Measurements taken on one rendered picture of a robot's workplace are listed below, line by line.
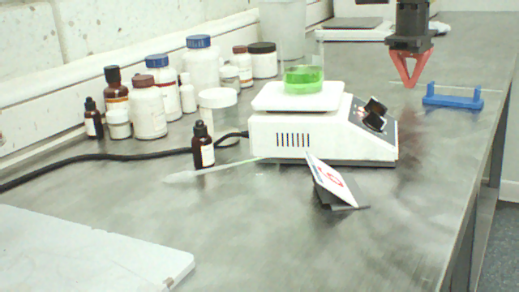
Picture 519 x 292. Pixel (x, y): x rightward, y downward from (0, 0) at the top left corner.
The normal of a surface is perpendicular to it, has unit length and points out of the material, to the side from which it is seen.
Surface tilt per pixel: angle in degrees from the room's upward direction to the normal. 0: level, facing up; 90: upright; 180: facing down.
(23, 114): 90
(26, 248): 0
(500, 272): 0
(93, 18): 90
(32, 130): 90
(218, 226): 0
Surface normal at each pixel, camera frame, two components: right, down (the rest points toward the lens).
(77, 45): 0.88, 0.12
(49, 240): -0.07, -0.93
